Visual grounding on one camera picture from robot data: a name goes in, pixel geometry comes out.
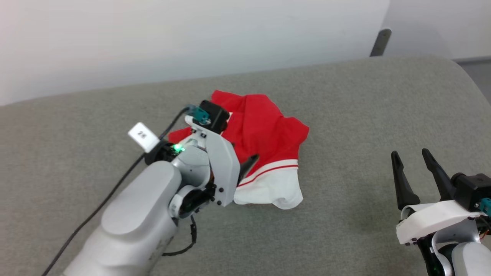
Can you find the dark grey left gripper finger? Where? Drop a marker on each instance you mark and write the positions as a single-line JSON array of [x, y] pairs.
[[247, 165]]

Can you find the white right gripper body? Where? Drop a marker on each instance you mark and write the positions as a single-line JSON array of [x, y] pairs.
[[433, 218]]

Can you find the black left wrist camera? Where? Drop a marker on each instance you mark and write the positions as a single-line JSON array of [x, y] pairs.
[[216, 115]]

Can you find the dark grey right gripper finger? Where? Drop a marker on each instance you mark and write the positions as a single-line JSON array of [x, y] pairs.
[[441, 180], [404, 188]]

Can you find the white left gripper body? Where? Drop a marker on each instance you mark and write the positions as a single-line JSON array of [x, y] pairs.
[[223, 168]]

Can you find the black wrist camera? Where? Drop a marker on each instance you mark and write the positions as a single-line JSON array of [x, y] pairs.
[[473, 189], [216, 115]]

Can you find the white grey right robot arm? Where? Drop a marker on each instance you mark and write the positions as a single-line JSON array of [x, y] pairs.
[[468, 257]]

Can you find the red and white garment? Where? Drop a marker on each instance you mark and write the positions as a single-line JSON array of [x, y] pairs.
[[268, 134]]

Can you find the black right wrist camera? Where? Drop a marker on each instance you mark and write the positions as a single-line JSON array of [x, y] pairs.
[[473, 189]]

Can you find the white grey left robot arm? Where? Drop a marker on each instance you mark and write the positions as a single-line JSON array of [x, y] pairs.
[[134, 222]]

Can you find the dark grey metal bar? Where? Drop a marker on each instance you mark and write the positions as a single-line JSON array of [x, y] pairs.
[[380, 42]]

